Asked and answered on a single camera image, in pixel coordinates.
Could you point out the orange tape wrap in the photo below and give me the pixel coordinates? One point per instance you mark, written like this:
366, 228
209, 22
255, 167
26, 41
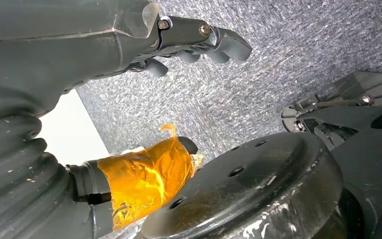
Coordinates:
145, 178

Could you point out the black round robot joint housing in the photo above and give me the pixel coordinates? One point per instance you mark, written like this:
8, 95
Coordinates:
243, 191

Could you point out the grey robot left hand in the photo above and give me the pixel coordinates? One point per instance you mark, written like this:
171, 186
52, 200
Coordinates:
46, 49

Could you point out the white panel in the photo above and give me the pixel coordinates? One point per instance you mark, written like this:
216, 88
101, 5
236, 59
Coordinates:
69, 132

